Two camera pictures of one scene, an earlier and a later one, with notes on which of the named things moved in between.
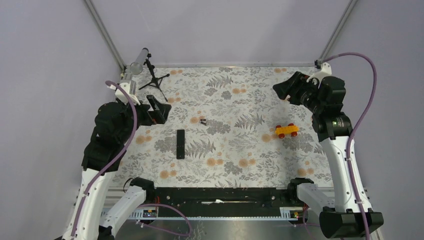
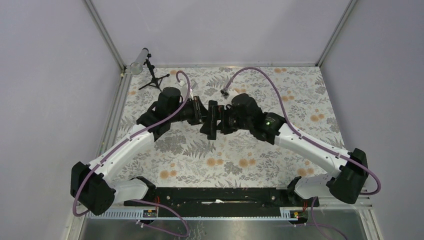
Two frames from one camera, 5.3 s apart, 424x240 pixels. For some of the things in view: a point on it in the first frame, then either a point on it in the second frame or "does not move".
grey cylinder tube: [136, 68] does not move
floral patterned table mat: [227, 127] does not move
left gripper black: [160, 114] to [199, 110]
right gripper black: [293, 86] to [217, 112]
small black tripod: [155, 81] does not move
